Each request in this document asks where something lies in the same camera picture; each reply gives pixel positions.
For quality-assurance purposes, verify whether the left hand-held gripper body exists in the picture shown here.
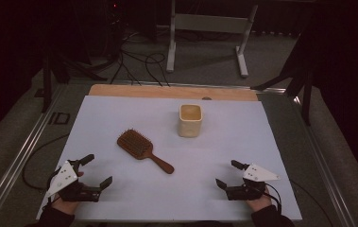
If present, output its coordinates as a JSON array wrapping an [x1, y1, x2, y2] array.
[[44, 160, 102, 203]]

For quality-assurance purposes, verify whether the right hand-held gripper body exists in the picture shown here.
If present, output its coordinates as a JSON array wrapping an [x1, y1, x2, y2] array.
[[225, 163, 281, 201]]

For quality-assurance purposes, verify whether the brown wooden hairbrush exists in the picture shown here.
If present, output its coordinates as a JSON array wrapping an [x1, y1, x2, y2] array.
[[116, 128, 176, 175]]

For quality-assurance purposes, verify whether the cream square cup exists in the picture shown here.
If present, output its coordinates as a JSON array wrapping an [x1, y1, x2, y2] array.
[[178, 103, 203, 138]]

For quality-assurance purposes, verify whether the person's left hand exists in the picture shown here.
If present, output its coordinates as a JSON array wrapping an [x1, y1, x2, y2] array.
[[52, 196, 80, 216]]

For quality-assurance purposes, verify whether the person's right hand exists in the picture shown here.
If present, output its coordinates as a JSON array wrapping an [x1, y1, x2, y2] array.
[[246, 193, 274, 213]]

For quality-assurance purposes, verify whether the white table mat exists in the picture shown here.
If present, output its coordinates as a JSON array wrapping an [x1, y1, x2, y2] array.
[[35, 95, 303, 221]]

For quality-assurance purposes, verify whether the black tripod stand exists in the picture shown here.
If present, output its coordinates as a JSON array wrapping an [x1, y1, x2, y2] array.
[[41, 46, 109, 114], [250, 18, 315, 127]]

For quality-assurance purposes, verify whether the white metal stand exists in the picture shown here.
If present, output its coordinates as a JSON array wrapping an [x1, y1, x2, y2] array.
[[165, 0, 259, 79]]

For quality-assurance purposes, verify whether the right hand-held gripper cable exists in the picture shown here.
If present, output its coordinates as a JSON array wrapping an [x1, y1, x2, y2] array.
[[263, 179, 333, 227]]

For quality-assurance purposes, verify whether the hand-held gripper cable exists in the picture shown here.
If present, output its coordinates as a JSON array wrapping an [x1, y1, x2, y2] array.
[[263, 179, 333, 227], [21, 133, 71, 192]]

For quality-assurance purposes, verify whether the left hand-held gripper cable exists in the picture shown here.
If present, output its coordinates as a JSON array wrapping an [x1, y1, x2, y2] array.
[[21, 133, 71, 192]]

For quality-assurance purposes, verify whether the aluminium rail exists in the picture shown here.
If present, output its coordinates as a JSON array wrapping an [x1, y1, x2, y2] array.
[[0, 83, 67, 227], [293, 94, 357, 227]]

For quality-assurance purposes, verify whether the black floor cable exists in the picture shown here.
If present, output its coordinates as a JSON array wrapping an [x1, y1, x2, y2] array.
[[144, 52, 171, 88], [110, 50, 143, 87]]

